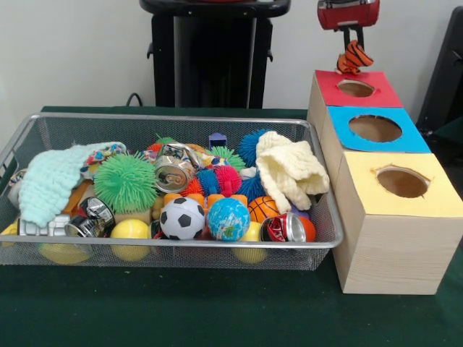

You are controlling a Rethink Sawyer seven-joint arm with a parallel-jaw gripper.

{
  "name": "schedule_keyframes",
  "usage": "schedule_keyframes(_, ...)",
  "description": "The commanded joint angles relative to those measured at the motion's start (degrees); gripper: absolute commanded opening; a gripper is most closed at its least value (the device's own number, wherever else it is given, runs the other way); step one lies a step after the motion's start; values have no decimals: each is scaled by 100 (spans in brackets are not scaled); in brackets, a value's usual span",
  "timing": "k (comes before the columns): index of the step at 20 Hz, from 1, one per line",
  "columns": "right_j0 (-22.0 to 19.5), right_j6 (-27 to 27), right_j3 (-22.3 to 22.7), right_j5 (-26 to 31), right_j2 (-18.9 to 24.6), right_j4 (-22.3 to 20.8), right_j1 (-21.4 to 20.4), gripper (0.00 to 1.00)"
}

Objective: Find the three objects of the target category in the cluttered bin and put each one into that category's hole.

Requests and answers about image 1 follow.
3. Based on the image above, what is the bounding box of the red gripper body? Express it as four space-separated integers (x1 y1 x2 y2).
317 0 381 32

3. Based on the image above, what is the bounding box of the orange tiger plush toy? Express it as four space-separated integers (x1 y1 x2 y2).
336 39 375 76

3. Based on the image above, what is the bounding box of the cream knitted cloth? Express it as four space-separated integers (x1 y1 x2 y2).
255 130 330 213

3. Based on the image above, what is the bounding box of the mint green cloth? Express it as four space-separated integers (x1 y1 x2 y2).
17 141 127 228

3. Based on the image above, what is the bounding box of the wooden box with three holes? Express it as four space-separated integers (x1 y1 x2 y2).
306 68 463 296

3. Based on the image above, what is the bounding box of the black panel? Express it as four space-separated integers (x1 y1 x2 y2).
415 5 463 126

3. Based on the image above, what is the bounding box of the dark green table cloth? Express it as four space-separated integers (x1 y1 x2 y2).
0 105 463 347
432 115 463 171

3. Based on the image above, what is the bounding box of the small basketball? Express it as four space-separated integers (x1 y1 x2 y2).
247 195 281 223

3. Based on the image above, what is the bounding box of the crushed red can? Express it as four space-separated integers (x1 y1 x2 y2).
259 212 307 243

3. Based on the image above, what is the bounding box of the globe print ball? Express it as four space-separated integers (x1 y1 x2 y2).
206 197 252 242

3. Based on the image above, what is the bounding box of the crushed silver can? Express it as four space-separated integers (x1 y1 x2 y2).
153 144 198 194

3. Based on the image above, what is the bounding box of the soccer ball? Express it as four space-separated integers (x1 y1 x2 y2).
159 197 206 241

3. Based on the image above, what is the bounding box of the large green spiky ball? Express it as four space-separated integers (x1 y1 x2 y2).
93 151 158 214

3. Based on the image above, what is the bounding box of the yellow ball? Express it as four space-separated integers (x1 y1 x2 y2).
110 218 151 262

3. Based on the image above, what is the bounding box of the wire mesh bin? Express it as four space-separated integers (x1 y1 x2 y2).
0 111 344 271

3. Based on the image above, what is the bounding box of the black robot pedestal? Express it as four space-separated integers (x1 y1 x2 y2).
139 0 292 109

